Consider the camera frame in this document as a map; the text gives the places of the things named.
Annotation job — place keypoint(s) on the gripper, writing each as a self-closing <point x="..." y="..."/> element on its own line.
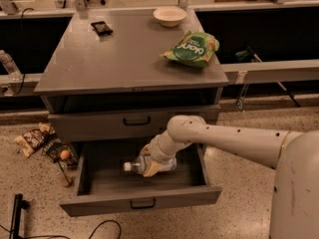
<point x="155" y="148"/>

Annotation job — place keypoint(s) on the clear plastic water bottle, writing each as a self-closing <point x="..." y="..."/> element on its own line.
<point x="139" y="165"/>

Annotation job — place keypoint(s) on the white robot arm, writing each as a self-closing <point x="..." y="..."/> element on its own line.
<point x="294" y="155"/>

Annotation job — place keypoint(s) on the open grey lower drawer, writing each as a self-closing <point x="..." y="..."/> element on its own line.
<point x="102" y="186"/>

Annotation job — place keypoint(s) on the grey metal drawer cabinet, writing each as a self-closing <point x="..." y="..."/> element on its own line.
<point x="124" y="71"/>

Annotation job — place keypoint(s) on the closed grey upper drawer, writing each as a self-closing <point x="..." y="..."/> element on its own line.
<point x="123" y="124"/>

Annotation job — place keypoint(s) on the clear bottle at left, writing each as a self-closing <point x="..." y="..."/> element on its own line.
<point x="10" y="66"/>

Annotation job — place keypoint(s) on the orange ball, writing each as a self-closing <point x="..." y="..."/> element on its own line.
<point x="65" y="154"/>

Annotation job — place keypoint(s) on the clear cup on floor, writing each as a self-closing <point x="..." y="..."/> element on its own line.
<point x="60" y="171"/>

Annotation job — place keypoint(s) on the dark snack bag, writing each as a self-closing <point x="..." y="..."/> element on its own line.
<point x="53" y="148"/>

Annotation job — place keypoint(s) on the brown white snack bag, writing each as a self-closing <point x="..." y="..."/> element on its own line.
<point x="33" y="139"/>

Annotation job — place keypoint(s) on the green chip bag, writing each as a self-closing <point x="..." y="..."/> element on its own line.
<point x="195" y="49"/>

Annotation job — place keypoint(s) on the black stand on floor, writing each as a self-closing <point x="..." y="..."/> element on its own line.
<point x="19" y="205"/>

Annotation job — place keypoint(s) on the small black snack packet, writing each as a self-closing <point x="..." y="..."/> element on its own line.
<point x="101" y="28"/>

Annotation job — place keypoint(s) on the white paper bowl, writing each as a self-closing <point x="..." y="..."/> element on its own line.
<point x="169" y="16"/>

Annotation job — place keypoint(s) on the grey rail beam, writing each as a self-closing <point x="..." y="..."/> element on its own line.
<point x="270" y="72"/>

